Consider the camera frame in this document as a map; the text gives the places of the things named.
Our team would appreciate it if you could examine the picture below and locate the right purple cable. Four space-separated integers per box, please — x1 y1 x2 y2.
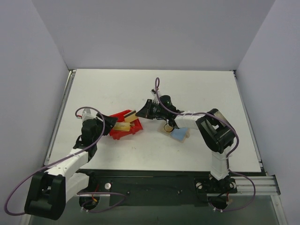
154 77 256 213

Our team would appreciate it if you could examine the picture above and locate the aluminium frame rail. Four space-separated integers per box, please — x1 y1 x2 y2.
234 176 281 196

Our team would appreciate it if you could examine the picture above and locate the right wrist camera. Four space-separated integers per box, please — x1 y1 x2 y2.
151 89 158 102

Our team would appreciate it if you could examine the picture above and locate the purple cable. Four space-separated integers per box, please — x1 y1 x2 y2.
154 77 256 213
4 106 127 216

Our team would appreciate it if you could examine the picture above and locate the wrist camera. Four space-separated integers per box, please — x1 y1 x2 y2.
151 89 158 102
77 108 94 122

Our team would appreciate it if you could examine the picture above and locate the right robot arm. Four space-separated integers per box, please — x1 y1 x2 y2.
136 95 239 192

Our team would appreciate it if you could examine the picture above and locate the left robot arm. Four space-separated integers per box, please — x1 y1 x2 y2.
24 113 118 220

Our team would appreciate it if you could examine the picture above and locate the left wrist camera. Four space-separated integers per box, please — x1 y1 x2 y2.
77 108 94 122

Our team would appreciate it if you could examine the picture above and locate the gold VIP card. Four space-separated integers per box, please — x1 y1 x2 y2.
162 124 174 134

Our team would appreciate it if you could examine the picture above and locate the red plastic bin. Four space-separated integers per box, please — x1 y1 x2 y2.
109 110 143 140

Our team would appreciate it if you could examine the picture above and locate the beige leather card holder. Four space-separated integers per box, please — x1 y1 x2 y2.
157 123 190 143

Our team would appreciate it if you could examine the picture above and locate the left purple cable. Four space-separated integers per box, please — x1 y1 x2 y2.
4 106 127 216

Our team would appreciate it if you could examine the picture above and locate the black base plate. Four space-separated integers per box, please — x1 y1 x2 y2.
79 169 237 207

